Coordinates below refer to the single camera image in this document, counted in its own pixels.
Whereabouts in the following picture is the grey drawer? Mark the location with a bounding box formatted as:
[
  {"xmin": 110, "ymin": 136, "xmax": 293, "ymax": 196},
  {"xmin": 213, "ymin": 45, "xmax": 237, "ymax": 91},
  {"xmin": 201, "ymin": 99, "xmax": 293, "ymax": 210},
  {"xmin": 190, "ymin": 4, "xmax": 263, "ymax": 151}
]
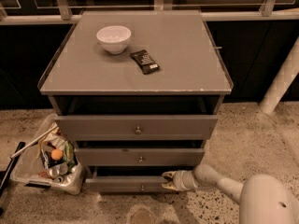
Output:
[
  {"xmin": 75, "ymin": 141, "xmax": 205, "ymax": 166},
  {"xmin": 55, "ymin": 115, "xmax": 218, "ymax": 141},
  {"xmin": 84, "ymin": 166, "xmax": 197, "ymax": 194}
]

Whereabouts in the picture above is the black snack packet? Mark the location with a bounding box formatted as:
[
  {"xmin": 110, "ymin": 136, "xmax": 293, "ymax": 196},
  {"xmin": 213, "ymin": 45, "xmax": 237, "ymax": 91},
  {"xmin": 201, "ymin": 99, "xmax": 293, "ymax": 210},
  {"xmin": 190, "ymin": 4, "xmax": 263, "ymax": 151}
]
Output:
[{"xmin": 40, "ymin": 150, "xmax": 63, "ymax": 169}]

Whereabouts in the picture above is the grey drawer cabinet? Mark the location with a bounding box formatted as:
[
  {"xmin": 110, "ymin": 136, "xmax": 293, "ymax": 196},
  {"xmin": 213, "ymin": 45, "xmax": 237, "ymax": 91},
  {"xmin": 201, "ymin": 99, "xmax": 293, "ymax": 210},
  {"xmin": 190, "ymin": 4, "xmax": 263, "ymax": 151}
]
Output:
[{"xmin": 39, "ymin": 10, "xmax": 233, "ymax": 192}]

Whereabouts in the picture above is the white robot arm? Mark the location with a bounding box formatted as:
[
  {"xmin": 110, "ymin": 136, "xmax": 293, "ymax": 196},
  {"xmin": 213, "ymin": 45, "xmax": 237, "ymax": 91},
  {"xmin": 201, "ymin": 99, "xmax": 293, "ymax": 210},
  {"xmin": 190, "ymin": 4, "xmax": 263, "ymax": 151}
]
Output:
[{"xmin": 162, "ymin": 164, "xmax": 299, "ymax": 224}]

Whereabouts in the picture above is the silver can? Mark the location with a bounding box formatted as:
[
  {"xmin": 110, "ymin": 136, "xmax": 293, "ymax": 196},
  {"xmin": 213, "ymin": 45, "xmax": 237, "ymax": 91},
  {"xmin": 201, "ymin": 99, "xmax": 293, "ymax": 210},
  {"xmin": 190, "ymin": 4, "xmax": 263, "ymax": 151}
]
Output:
[{"xmin": 49, "ymin": 163, "xmax": 68, "ymax": 178}]

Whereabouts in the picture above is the grey bottom drawer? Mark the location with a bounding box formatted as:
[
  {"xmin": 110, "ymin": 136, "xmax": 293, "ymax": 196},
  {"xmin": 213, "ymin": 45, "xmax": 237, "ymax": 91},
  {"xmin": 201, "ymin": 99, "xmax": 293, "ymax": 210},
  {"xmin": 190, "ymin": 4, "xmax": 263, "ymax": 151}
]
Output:
[{"xmin": 84, "ymin": 166, "xmax": 197, "ymax": 194}]

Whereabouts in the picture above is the white diagonal pole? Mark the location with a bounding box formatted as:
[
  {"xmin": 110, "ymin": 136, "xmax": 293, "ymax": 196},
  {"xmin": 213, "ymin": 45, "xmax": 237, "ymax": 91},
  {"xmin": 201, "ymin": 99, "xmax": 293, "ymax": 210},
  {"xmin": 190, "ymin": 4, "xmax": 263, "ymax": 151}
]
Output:
[{"xmin": 260, "ymin": 37, "xmax": 299, "ymax": 114}]

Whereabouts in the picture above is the white ceramic bowl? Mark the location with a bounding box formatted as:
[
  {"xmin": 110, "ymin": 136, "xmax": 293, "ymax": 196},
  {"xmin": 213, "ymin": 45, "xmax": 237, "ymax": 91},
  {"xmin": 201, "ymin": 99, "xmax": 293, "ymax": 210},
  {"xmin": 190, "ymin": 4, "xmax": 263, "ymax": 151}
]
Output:
[{"xmin": 96, "ymin": 25, "xmax": 132, "ymax": 54}]

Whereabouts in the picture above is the clear plastic storage bin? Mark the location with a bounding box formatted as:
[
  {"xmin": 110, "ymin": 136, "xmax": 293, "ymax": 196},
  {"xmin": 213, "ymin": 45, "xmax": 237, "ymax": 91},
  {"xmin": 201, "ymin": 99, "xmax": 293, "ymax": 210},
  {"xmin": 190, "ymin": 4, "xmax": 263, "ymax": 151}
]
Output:
[{"xmin": 11, "ymin": 114, "xmax": 84, "ymax": 195}]

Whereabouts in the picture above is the orange fruit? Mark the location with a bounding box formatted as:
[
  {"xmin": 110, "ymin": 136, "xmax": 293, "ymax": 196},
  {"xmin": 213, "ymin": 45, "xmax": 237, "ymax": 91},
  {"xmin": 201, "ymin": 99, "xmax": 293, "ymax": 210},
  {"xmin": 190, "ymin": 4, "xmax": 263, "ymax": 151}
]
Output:
[{"xmin": 50, "ymin": 149, "xmax": 64, "ymax": 161}]

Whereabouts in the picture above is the green snack packet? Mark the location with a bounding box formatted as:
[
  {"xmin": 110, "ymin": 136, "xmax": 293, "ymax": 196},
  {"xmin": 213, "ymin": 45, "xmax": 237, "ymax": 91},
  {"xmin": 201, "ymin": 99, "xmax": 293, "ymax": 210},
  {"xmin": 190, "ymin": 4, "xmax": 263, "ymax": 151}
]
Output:
[{"xmin": 64, "ymin": 141, "xmax": 76, "ymax": 169}]

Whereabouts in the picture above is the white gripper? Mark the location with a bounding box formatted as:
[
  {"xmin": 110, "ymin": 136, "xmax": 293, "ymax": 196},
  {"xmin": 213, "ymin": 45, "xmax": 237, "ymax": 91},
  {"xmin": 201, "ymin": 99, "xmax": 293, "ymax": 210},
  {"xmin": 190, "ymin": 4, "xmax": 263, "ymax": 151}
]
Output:
[{"xmin": 162, "ymin": 170, "xmax": 199, "ymax": 191}]

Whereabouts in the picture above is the grey top drawer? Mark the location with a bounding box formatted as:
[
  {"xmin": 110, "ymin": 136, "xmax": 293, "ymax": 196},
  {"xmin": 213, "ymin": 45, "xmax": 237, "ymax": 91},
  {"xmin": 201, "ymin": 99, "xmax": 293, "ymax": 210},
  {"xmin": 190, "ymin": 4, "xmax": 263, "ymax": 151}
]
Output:
[{"xmin": 55, "ymin": 115, "xmax": 218, "ymax": 141}]

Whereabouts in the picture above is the grey middle drawer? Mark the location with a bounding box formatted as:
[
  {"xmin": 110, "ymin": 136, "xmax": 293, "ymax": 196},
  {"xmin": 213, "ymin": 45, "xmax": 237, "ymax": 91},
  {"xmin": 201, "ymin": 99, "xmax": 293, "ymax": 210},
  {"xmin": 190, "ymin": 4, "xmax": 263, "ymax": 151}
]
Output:
[{"xmin": 75, "ymin": 141, "xmax": 205, "ymax": 166}]

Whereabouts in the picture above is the black snack bar wrapper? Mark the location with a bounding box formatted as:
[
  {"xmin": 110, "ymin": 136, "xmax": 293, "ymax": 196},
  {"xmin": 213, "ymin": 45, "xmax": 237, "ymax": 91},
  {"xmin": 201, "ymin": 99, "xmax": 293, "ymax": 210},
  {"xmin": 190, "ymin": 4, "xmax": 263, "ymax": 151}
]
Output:
[{"xmin": 130, "ymin": 49, "xmax": 160, "ymax": 75}]

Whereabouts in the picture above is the metal railing frame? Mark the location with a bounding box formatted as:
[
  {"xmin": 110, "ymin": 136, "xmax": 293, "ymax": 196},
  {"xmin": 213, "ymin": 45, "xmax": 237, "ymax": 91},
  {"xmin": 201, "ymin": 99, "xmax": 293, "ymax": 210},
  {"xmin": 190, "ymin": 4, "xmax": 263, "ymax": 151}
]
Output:
[{"xmin": 0, "ymin": 0, "xmax": 299, "ymax": 25}]

